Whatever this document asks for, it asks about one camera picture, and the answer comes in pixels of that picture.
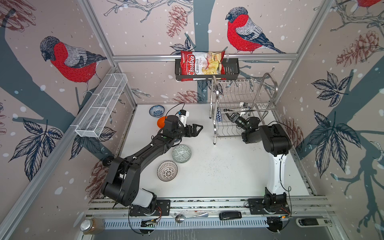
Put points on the black remote device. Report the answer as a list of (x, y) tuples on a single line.
[(230, 215)]

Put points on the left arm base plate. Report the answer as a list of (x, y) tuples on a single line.
[(155, 209)]

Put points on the red cassava chips bag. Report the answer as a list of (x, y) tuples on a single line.
[(202, 63)]

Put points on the stainless steel dish rack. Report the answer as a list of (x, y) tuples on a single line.
[(254, 97)]

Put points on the black round knob bottle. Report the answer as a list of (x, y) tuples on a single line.
[(106, 160)]

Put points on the metal spoon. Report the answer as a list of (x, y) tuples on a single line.
[(180, 218)]

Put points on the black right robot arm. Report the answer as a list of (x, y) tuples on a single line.
[(277, 144)]

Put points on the black wire shelf basket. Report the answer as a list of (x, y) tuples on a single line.
[(230, 67)]

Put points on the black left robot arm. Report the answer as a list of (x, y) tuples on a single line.
[(122, 182)]

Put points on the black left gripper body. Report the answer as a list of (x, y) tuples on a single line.
[(186, 132)]

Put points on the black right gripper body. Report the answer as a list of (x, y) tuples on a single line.
[(241, 122)]

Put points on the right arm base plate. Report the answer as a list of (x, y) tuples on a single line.
[(258, 206)]

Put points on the blue floral white bowl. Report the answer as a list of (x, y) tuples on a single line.
[(157, 111)]

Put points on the orange plastic bowl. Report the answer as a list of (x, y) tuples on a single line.
[(161, 122)]

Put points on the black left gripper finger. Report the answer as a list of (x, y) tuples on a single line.
[(197, 127), (195, 133)]

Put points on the brown white patterned bowl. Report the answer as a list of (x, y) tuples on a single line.
[(167, 171)]

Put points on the white wire mesh basket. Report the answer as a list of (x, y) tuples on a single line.
[(100, 110)]

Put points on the glass jar with silver lid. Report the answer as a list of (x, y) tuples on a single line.
[(92, 226)]

